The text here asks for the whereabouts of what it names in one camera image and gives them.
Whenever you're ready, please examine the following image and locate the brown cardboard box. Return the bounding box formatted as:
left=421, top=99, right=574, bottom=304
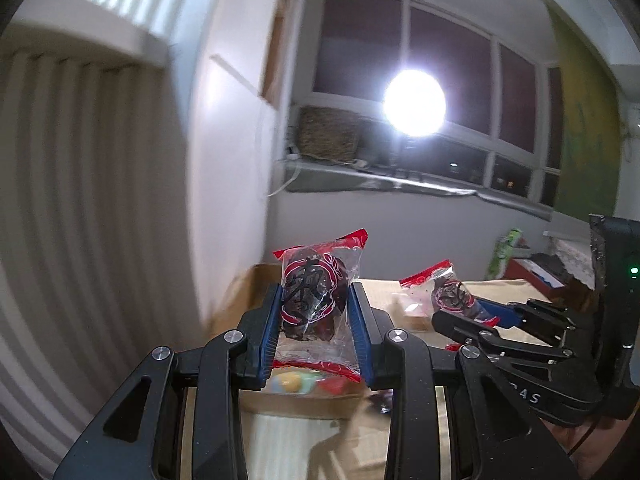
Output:
left=212, top=264, right=381, bottom=421

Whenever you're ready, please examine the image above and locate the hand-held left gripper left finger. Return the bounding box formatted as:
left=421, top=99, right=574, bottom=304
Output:
left=52, top=284, right=283, bottom=480

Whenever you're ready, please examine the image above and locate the dark cloth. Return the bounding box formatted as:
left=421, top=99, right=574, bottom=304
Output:
left=530, top=254, right=568, bottom=276

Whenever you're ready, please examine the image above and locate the yellow striped table cloth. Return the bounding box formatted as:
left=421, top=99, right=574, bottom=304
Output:
left=180, top=277, right=556, bottom=480

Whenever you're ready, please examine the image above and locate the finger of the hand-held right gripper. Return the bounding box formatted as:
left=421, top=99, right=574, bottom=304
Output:
left=431, top=310, right=576, bottom=363
left=475, top=297, right=583, bottom=346

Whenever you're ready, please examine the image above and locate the white wardrobe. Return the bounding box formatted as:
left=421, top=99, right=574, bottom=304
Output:
left=185, top=0, right=281, bottom=321

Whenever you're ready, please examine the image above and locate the person's right hand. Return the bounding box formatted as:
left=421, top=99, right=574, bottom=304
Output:
left=552, top=416, right=640, bottom=480

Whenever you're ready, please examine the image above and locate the red storage box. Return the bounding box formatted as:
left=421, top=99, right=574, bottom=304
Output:
left=502, top=255, right=566, bottom=301

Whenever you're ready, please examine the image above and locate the brown patterned cushion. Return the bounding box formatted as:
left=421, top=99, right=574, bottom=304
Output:
left=298, top=106, right=362, bottom=162

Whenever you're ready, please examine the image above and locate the large white framed window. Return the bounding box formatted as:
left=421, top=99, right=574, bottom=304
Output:
left=307, top=0, right=563, bottom=208

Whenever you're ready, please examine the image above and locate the colourful jelly snack packet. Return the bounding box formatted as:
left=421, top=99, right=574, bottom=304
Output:
left=267, top=367, right=351, bottom=396

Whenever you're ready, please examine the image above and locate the green yellow wall poster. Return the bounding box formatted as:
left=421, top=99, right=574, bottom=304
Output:
left=550, top=10, right=623, bottom=218

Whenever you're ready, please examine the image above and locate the lace covered side table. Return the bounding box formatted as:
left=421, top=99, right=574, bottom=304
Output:
left=542, top=230, right=596, bottom=281

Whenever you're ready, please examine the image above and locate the white ring light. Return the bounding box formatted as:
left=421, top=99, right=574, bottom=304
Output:
left=382, top=69, right=447, bottom=137

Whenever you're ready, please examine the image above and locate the red date snack packet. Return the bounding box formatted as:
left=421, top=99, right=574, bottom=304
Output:
left=399, top=260, right=501, bottom=328
left=272, top=228, right=370, bottom=383

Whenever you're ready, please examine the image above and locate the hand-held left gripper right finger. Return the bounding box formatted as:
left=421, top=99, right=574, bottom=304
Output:
left=347, top=281, right=571, bottom=480

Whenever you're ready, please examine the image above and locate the green paper bag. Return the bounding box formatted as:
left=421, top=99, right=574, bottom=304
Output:
left=486, top=228, right=523, bottom=281

